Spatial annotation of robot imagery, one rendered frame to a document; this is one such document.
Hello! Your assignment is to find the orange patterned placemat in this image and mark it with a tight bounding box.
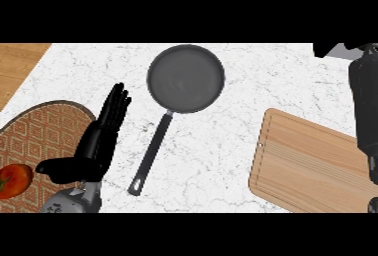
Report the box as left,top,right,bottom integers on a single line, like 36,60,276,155
0,99,97,214

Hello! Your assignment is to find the dark grey frying pan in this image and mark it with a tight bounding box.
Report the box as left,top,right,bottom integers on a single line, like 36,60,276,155
144,44,227,197

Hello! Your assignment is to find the wooden cutting board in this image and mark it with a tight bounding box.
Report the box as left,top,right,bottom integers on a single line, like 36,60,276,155
246,107,378,214

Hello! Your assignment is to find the red tomato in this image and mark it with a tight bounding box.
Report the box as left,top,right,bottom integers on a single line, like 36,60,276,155
0,163,35,200

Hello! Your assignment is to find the dark grey appliance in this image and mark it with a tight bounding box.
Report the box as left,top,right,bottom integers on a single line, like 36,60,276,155
311,43,378,62

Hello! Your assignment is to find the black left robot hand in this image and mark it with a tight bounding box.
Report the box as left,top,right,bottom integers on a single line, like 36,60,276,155
33,82,132,185

